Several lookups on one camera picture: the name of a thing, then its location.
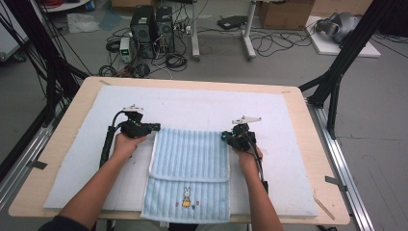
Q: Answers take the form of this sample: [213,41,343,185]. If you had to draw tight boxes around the grey helmet-shaped device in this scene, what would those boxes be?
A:
[315,12,362,44]

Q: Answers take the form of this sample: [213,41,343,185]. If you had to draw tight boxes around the white desk leg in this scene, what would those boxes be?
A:
[191,0,202,62]
[242,0,258,62]

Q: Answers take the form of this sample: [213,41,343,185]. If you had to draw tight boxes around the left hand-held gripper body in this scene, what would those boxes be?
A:
[119,104,151,139]

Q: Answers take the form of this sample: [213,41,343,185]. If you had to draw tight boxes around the thin wooden stick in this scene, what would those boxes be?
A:
[313,195,337,221]

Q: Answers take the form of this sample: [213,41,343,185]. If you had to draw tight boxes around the tangle of black floor cables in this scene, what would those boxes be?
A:
[249,28,314,59]

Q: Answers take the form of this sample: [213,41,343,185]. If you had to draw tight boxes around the white foam mat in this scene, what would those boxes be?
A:
[42,85,319,218]

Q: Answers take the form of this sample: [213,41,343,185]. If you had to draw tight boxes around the person's right hand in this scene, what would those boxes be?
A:
[231,147,264,177]

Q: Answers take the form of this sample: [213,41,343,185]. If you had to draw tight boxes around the slim black computer tower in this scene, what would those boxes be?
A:
[155,6,176,54]

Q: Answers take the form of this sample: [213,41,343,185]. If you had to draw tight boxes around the white plastic bag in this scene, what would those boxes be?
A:
[66,13,101,35]

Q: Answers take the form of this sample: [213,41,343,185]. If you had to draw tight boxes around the left hand-held gripper black cable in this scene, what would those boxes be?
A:
[98,110,127,169]

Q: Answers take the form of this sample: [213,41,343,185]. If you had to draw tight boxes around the white power supply unit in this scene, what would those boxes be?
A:
[119,37,133,64]

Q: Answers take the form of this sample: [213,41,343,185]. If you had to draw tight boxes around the white floor board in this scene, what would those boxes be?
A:
[304,14,382,59]

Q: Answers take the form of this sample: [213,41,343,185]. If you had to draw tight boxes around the person's left hand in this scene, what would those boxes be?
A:
[112,132,148,163]

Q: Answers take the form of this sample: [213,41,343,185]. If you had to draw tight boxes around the black tape strip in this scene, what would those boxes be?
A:
[27,160,48,170]

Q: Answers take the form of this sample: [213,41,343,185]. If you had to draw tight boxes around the large black computer tower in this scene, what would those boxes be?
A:
[129,5,157,60]

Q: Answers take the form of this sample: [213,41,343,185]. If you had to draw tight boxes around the black metal frame strut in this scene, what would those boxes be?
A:
[297,0,399,140]
[0,0,91,127]

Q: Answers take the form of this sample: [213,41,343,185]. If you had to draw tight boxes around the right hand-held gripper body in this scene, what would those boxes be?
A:
[228,115,263,152]

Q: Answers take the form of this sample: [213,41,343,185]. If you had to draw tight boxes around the light blue striped towel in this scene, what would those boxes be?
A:
[140,127,232,224]

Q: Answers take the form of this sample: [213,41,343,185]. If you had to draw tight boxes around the coil of black cable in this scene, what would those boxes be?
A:
[105,38,121,54]
[165,52,189,72]

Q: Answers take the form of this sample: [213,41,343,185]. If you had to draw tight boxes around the brown cardboard box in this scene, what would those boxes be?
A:
[259,0,316,31]

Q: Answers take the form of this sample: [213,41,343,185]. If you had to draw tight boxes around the aluminium rail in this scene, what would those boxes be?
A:
[306,99,375,231]
[0,102,70,210]

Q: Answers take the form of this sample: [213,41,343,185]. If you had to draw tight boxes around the flat black box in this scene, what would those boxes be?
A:
[217,14,248,31]

